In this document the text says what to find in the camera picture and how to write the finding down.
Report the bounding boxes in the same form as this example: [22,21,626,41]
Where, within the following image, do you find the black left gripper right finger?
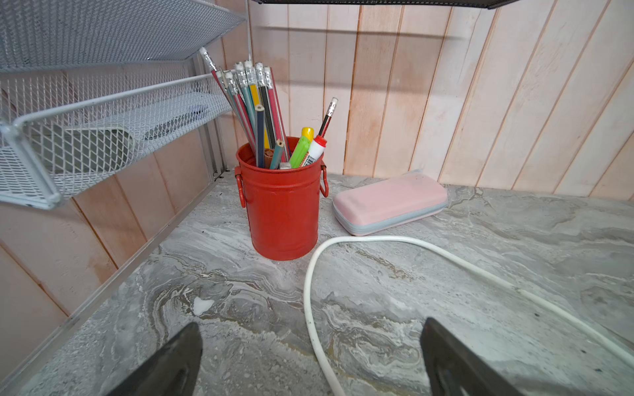
[420,317,522,396]

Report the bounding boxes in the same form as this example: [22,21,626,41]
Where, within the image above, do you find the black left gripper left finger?
[108,323,203,395]

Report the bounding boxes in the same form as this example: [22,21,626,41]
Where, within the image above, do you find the white power strip cord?
[303,235,634,396]

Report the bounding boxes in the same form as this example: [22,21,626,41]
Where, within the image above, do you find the red metal pencil bucket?
[234,144,329,261]

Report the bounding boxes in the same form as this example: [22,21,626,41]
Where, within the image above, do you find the green highlighter marker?
[289,127,315,169]

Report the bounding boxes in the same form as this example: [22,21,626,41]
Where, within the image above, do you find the white red-capped marker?
[301,136,327,167]

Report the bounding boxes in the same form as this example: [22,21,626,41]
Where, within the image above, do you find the bundle of pencils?
[199,47,338,171]

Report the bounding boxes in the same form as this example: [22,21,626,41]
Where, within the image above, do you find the white wire mesh shelf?
[1,1,245,210]

